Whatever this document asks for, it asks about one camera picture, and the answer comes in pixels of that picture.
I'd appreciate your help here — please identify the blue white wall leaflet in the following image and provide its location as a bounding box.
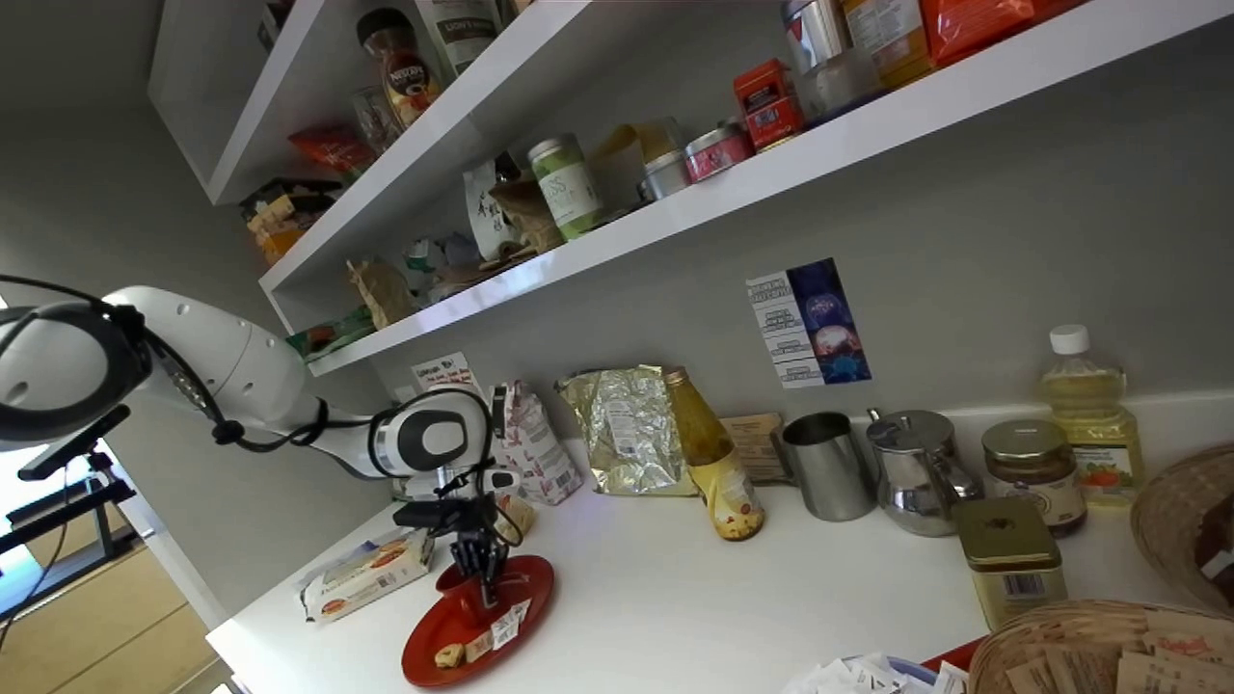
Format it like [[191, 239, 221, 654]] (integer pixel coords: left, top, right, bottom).
[[746, 260, 872, 391]]

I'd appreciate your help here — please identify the gold tea tin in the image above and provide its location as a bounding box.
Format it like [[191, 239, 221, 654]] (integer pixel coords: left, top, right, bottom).
[[954, 499, 1070, 629]]

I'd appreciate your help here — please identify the bag of ring cookies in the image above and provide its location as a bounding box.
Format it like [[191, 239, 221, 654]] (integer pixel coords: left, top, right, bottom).
[[297, 528, 433, 624]]

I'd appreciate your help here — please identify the steel milk jug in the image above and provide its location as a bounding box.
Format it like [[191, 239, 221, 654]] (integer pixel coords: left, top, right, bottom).
[[783, 411, 877, 519]]

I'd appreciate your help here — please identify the green lidded jar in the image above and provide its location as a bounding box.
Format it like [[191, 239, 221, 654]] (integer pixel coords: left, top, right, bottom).
[[527, 134, 601, 239]]

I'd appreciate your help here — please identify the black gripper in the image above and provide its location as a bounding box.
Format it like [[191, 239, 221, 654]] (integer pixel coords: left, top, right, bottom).
[[395, 465, 513, 606]]

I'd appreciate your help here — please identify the tea bag tag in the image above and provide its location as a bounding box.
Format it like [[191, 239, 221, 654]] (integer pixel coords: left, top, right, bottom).
[[489, 599, 534, 652]]

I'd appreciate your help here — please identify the white wall shelf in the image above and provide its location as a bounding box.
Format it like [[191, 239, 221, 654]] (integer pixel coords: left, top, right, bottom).
[[149, 0, 1234, 374]]

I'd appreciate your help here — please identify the yellow bottle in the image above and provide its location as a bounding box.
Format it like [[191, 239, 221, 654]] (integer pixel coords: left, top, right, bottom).
[[666, 368, 765, 544]]

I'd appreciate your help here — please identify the gold foil bag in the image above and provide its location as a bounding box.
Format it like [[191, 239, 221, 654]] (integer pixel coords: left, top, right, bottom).
[[558, 361, 692, 499]]

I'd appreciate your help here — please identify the cooking oil bottle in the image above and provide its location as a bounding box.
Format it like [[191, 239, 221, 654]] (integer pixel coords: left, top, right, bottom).
[[1040, 325, 1144, 505]]

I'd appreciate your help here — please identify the ring cookie on plate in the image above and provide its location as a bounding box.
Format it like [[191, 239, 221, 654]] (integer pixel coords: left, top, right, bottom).
[[433, 643, 466, 670]]

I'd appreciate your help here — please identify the red plate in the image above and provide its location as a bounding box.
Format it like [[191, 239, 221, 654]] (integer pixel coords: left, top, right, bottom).
[[400, 557, 557, 690]]

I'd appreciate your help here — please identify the steel sugar pot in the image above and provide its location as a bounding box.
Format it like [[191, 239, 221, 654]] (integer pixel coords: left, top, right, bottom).
[[869, 410, 984, 537]]

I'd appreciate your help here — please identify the handwritten tea sign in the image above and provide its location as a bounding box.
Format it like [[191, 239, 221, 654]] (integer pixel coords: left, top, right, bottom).
[[413, 351, 482, 392]]

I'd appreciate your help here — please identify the red box on shelf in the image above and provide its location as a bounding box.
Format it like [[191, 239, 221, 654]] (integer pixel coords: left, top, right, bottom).
[[733, 58, 801, 149]]

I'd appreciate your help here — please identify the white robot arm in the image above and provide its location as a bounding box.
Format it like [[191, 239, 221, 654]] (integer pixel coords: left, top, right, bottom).
[[0, 275, 508, 606]]

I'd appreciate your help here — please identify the wicker basket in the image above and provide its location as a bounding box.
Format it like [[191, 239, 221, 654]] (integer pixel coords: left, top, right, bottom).
[[967, 602, 1234, 694]]

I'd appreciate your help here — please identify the white red patterned bag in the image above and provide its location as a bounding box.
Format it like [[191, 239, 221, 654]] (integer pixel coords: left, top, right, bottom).
[[494, 383, 588, 505]]

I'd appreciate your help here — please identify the brown spread jar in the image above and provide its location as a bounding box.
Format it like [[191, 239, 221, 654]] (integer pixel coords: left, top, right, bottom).
[[984, 419, 1088, 537]]

